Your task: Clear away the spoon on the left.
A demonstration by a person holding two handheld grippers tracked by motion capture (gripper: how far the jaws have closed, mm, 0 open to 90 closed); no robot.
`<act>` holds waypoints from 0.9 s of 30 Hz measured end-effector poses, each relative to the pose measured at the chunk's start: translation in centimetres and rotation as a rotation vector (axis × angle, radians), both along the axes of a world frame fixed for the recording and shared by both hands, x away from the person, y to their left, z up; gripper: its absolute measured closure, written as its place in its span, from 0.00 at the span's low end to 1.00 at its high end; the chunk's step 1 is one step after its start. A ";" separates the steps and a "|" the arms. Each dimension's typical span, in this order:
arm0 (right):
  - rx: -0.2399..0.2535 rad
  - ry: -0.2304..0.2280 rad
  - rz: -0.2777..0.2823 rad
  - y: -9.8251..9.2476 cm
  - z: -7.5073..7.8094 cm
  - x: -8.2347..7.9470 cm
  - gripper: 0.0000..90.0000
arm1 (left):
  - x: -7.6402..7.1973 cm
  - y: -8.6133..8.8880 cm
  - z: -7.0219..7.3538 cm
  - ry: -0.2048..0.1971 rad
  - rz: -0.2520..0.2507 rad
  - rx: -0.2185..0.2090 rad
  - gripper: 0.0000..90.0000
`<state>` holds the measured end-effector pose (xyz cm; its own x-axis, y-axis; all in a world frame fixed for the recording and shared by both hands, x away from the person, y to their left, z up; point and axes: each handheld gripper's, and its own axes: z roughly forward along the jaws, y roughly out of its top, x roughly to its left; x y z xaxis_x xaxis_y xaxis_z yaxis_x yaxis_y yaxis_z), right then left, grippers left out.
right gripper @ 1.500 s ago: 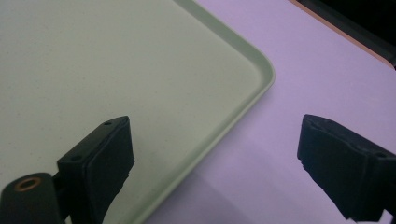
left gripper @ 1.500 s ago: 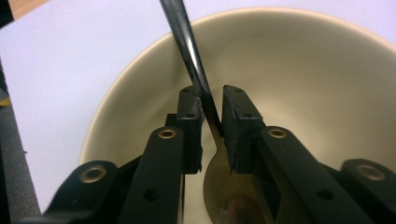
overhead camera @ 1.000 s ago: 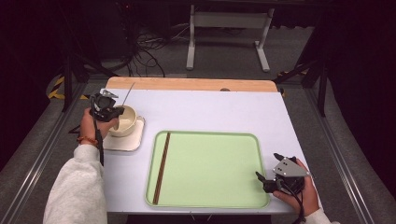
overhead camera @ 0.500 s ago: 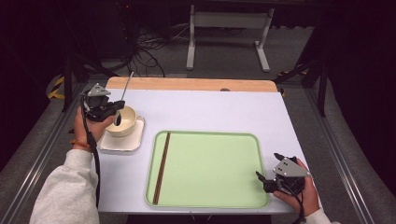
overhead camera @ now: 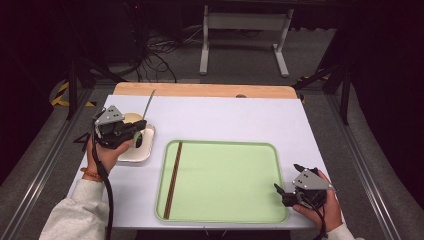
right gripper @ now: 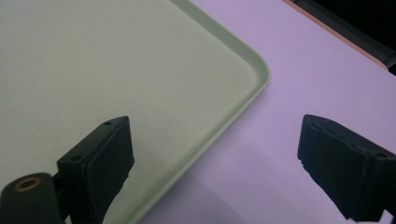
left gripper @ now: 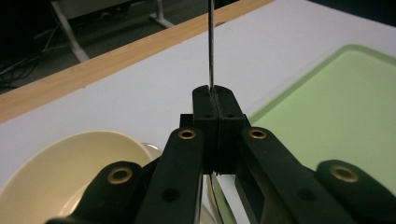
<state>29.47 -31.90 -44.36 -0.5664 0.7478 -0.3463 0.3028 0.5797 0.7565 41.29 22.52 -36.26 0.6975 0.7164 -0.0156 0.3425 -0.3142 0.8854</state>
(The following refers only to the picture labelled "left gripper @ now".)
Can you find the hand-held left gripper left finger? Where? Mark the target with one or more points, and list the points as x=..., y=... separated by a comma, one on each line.
x=204, y=105

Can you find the green tray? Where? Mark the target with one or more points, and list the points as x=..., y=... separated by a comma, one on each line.
x=327, y=109

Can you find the white metal stand frame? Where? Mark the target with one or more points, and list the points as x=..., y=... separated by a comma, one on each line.
x=70, y=34

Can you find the cream bowl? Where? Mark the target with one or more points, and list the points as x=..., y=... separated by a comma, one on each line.
x=62, y=161

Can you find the wooden table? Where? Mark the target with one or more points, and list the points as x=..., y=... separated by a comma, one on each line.
x=93, y=71

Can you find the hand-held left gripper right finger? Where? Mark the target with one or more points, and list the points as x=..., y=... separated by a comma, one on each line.
x=230, y=109

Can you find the white board sheet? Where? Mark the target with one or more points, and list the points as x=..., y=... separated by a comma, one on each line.
x=140, y=93

